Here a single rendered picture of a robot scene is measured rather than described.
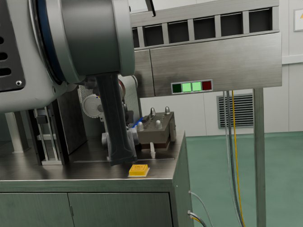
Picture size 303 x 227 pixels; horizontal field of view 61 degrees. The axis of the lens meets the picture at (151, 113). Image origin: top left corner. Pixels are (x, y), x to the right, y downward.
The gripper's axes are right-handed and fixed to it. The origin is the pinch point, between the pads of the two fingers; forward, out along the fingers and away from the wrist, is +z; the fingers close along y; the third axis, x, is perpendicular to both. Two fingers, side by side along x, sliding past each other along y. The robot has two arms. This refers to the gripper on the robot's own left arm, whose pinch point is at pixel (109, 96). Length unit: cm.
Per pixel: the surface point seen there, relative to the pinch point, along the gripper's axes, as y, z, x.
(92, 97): -11.2, 4.5, 2.1
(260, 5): 78, -2, 55
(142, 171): 20.2, 1.1, -37.3
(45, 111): -32.1, -1.3, -9.1
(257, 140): 84, 64, 2
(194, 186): 41, 173, -9
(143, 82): 10.5, 26.1, 25.4
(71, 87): -22.4, 1.3, 7.1
